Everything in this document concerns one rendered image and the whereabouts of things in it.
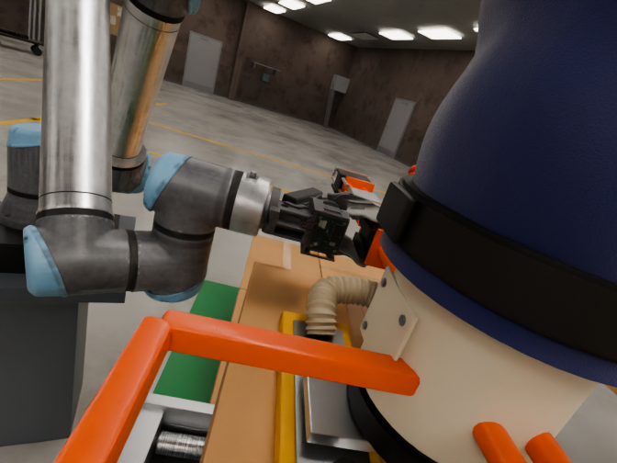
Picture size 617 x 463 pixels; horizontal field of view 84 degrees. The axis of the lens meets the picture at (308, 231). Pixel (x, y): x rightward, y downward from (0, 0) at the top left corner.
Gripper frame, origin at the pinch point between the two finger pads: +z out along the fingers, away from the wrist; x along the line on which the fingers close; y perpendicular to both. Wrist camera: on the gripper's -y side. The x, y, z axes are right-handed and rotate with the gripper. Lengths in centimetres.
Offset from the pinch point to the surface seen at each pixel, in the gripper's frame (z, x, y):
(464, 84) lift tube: -10.2, 21.1, 27.8
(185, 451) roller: -23, -67, -5
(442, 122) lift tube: -10.5, 18.4, 27.6
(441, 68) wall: 447, 219, -1228
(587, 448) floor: 199, -121, -79
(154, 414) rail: -33, -62, -9
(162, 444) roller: -29, -67, -5
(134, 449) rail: -34, -62, 0
